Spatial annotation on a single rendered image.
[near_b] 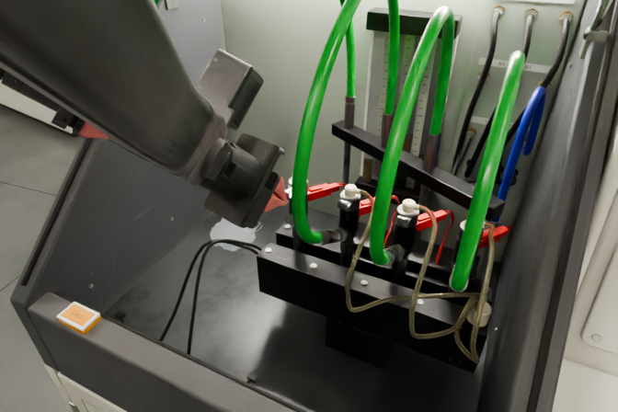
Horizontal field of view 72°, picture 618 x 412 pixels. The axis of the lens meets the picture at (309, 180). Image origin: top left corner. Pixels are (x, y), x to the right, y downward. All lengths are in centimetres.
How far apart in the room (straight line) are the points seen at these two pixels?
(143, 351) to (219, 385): 12
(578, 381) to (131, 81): 56
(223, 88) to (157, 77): 20
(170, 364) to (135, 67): 47
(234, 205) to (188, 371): 22
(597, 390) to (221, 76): 53
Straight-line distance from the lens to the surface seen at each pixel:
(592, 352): 64
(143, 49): 19
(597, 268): 58
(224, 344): 76
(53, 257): 75
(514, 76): 43
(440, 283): 66
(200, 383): 59
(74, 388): 87
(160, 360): 62
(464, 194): 63
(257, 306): 81
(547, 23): 75
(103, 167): 76
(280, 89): 91
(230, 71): 42
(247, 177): 47
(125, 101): 20
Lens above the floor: 144
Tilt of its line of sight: 33 degrees down
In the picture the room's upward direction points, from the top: straight up
